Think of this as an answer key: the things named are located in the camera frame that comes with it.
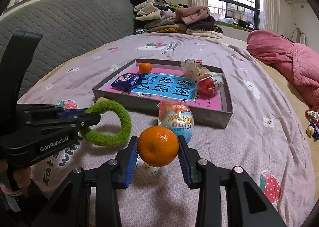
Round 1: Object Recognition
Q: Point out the green fuzzy ring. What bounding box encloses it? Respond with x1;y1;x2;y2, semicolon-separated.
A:
79;100;133;147

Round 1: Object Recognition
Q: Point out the brown walnut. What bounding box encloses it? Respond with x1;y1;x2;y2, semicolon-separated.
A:
95;97;108;104

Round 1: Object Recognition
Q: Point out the orange mandarin fruit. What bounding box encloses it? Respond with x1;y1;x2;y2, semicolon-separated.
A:
137;126;179;167

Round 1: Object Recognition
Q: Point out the blue surprise egg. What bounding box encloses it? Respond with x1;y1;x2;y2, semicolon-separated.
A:
157;99;194;143

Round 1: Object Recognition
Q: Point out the left human hand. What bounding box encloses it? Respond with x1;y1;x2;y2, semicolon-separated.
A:
1;161;31;196

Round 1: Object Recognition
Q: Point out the grey shallow box tray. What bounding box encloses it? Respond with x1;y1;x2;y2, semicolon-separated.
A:
93;59;232;129

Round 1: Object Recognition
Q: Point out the blue Oreo cookie packet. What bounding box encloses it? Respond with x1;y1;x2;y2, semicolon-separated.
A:
111;73;144;92

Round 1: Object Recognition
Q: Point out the pink strawberry print bedsheet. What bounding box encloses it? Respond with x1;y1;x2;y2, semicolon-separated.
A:
19;33;315;226

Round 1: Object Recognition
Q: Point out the red wrapped surprise egg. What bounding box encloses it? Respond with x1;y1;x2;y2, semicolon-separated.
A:
197;72;224;97

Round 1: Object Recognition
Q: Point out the small orange mandarin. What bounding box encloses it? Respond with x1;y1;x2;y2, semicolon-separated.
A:
138;63;152;74

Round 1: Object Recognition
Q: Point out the grey quilted headboard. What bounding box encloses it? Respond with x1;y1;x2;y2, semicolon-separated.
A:
1;0;134;96

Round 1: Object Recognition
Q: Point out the beige plush toy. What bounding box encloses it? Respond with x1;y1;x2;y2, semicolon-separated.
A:
181;59;209;81

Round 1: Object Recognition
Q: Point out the pile of folded clothes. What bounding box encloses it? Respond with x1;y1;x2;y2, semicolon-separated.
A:
130;0;223;41

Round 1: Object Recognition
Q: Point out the pink quilted blanket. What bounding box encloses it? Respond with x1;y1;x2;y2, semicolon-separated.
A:
247;30;319;111

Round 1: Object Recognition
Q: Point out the white right curtain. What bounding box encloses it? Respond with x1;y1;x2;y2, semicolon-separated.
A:
260;0;280;33

